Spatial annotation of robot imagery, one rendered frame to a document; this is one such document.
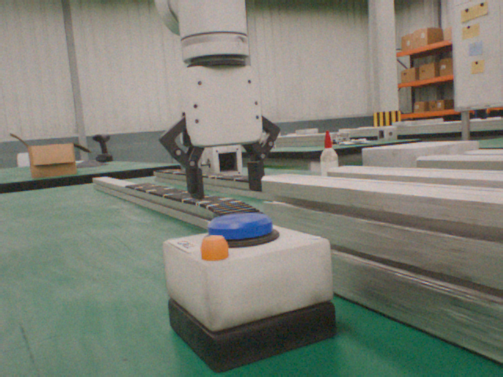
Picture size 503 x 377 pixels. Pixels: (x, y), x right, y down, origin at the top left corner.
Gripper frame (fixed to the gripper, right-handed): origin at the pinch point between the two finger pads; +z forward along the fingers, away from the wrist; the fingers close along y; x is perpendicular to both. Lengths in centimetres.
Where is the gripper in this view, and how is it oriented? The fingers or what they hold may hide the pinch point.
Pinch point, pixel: (227, 185)
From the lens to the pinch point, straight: 63.9
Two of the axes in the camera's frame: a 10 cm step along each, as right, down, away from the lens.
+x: 4.6, 0.7, -8.9
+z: 0.8, 9.9, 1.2
